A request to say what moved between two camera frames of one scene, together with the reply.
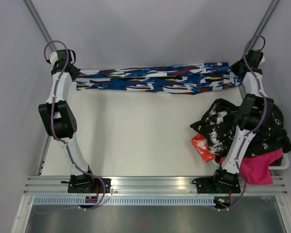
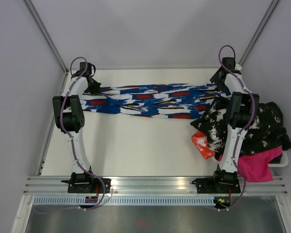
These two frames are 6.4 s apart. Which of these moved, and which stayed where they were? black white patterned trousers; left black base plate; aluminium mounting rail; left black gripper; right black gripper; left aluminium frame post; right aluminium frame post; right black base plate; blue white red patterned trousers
Moved: blue white red patterned trousers; left black gripper; right black gripper
Stayed: black white patterned trousers; right black base plate; right aluminium frame post; left black base plate; aluminium mounting rail; left aluminium frame post
